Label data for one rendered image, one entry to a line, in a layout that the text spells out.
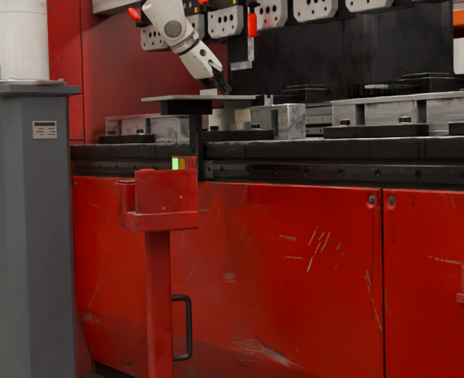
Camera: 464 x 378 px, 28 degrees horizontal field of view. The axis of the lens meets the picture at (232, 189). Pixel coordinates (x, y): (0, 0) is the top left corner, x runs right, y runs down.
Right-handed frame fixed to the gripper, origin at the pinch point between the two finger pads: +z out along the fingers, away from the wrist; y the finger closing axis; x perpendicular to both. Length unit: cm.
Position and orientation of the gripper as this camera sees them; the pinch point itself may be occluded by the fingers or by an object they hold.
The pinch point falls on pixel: (218, 88)
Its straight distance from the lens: 268.0
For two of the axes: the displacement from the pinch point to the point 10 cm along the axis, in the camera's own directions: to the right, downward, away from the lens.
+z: 5.5, 7.3, 4.1
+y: -5.7, -0.3, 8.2
